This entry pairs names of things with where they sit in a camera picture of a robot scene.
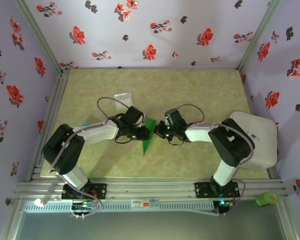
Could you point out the green paper sheet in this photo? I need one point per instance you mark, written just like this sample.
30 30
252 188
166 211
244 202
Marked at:
146 147

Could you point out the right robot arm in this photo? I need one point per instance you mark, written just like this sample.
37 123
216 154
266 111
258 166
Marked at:
227 142

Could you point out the clear plastic zip bag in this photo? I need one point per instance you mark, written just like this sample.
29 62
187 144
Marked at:
123 98

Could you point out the blue snack packet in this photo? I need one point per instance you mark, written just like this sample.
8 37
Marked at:
85 124

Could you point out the small blue sticker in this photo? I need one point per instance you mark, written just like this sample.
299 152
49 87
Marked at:
154 203

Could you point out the white barcode label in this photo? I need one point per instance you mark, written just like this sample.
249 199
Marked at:
137 203

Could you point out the white plastic storage box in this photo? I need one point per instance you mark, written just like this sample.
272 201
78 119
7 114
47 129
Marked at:
262 150

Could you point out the green plastic cup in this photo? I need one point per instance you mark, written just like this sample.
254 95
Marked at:
266 199

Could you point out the small white knob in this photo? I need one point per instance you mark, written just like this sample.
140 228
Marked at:
40 202

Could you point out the wide aluminium frame beam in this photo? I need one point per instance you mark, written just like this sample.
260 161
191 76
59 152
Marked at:
150 187

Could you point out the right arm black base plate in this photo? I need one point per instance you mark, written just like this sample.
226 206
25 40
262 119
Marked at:
202 190

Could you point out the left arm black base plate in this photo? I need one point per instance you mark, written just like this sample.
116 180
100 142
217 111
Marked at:
100 191

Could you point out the aluminium frame post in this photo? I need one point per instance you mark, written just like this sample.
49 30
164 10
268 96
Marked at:
262 30
37 30

